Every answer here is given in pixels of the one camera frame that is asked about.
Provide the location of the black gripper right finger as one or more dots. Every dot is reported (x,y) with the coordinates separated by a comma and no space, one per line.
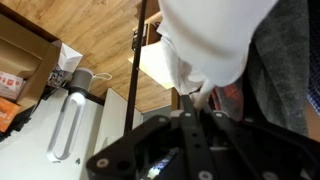
(219,148)

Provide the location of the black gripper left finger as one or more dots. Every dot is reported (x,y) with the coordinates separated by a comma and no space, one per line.
(134,154)

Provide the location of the blue white checkered shirt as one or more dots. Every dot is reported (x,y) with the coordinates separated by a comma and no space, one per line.
(314,66)

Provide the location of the black garment rack pole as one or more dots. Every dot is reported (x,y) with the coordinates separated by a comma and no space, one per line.
(135,71)

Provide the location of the dark grey sweater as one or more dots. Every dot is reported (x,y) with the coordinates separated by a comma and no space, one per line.
(278,65)

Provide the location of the white bladeless fan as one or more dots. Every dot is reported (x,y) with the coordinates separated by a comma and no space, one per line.
(67,126)

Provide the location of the white paper bag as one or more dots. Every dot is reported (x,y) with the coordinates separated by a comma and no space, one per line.
(69,58)

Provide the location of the brown cardboard box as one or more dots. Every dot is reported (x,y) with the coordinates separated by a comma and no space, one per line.
(25,54)

